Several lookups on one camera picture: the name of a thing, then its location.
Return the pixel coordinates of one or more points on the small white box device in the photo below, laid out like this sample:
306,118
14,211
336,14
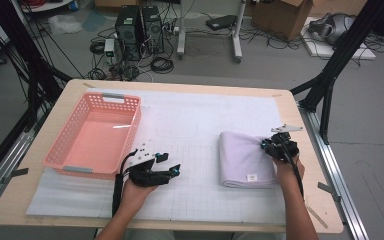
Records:
109,46

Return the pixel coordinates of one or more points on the white desk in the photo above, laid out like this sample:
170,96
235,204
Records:
181,33

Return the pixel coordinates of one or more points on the black metal frame post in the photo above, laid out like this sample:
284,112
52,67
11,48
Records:
23,50
343,50

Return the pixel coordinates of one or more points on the grey headset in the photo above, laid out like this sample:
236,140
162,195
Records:
333,28

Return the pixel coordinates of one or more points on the grey foam sheet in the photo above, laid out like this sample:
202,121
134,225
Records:
70,196

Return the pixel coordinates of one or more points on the clear plastic bag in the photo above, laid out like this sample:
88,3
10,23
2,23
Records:
65,23

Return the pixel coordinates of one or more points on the large black computer tower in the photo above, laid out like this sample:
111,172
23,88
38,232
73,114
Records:
129,33

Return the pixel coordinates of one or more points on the person's right hand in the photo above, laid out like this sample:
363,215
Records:
290,176

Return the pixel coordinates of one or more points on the aluminium rail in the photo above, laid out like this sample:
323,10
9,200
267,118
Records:
6,160
336,173

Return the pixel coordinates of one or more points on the open cardboard box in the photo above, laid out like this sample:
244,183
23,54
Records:
280,20

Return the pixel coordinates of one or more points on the lilac cat print towel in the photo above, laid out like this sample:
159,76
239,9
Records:
243,160

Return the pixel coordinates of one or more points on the person's left hand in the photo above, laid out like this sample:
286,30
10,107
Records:
135,198

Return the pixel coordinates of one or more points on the white grid foam mat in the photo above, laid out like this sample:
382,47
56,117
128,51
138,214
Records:
186,110

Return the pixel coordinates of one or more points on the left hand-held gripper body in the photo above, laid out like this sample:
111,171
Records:
145,175

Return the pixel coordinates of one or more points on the slim black computer tower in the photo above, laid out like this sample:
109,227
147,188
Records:
153,30

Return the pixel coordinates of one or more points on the flat black device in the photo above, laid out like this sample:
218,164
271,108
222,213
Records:
221,22

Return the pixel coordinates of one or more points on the grey metal bracket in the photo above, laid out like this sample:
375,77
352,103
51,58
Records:
15,174
328,190

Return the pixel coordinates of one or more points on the white foam board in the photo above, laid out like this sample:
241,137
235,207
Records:
320,50

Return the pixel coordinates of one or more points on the pink plastic basket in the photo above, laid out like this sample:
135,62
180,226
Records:
96,146

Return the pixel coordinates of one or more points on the strip of beige tape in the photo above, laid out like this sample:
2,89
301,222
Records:
318,218

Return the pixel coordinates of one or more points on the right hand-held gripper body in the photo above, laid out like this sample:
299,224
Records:
285,148

